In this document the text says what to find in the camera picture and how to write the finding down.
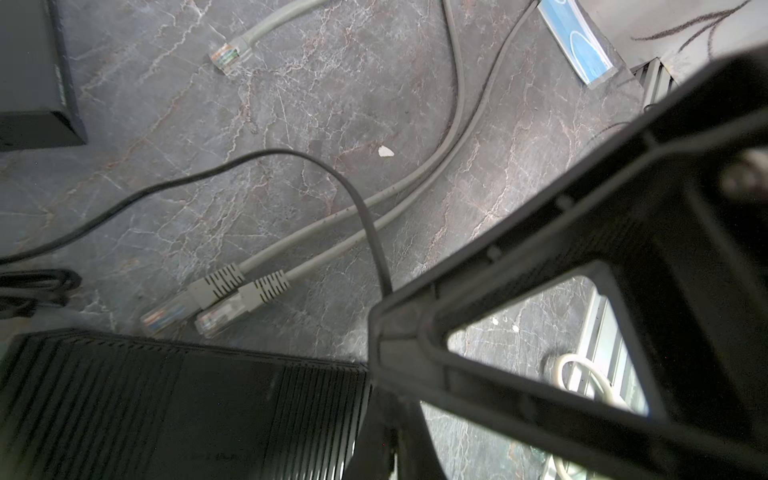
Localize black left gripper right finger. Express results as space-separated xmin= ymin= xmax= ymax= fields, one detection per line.
xmin=368 ymin=46 xmax=767 ymax=479

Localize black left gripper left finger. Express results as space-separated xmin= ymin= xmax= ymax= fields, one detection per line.
xmin=343 ymin=386 xmax=446 ymax=479

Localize blue face mask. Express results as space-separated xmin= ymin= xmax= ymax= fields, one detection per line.
xmin=537 ymin=0 xmax=617 ymax=89

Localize grey ethernet cable lower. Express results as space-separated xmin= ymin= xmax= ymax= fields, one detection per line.
xmin=194 ymin=0 xmax=541 ymax=338

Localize black ribbed network switch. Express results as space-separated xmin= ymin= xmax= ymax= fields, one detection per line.
xmin=1 ymin=329 xmax=370 ymax=479

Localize black power adapter with cable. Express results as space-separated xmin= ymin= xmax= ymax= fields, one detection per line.
xmin=1 ymin=148 xmax=391 ymax=320

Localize grey ethernet cable upper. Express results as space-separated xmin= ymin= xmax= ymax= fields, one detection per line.
xmin=140 ymin=0 xmax=466 ymax=337

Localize coiled grey ethernet cable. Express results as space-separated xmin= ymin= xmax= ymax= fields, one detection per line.
xmin=208 ymin=0 xmax=328 ymax=78

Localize white handled scissors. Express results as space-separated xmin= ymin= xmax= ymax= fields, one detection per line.
xmin=542 ymin=352 xmax=631 ymax=480

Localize dark grey flat switch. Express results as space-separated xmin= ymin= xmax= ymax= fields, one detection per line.
xmin=1 ymin=0 xmax=87 ymax=152

